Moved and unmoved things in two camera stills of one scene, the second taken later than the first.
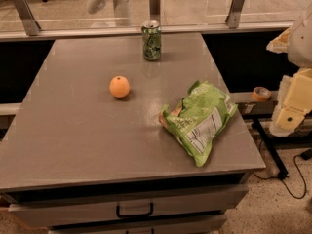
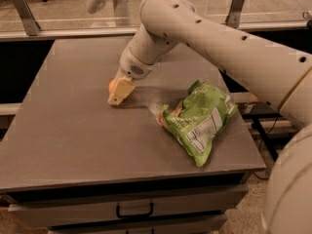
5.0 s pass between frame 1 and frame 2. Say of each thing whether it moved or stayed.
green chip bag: stayed
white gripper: moved
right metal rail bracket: stayed
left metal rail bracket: stayed
